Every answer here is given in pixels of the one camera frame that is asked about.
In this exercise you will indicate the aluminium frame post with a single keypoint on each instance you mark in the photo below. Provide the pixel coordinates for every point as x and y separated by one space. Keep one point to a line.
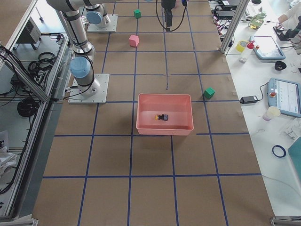
233 25

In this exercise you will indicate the pink plastic bin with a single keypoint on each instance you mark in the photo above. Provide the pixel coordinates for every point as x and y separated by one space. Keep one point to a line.
178 107

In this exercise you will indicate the green foam cube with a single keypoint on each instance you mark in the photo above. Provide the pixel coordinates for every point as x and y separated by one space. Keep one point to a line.
209 92
137 13

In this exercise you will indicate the grey electronics box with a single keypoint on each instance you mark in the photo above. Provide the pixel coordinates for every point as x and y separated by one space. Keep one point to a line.
30 35

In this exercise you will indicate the yellow tape roll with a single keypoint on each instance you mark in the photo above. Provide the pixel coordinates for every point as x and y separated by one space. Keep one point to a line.
241 45

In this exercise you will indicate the black power adapter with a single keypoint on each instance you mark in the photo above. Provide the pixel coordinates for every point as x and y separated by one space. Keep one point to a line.
249 100

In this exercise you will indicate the white paper cup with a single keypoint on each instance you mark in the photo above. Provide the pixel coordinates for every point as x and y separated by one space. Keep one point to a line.
271 113

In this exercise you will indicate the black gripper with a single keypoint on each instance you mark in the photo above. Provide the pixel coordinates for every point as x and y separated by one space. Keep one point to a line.
168 5

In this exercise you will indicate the clear bottle red cap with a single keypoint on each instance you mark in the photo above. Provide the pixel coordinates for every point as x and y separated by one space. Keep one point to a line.
247 51

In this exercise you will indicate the black round cap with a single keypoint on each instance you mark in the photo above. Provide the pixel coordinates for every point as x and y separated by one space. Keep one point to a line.
280 65

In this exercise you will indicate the pink foam cube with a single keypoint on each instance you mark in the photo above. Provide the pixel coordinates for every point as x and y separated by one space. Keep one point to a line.
133 40

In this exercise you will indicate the blue teach pendant tablet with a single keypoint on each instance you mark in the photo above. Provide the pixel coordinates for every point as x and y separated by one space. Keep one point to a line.
267 49

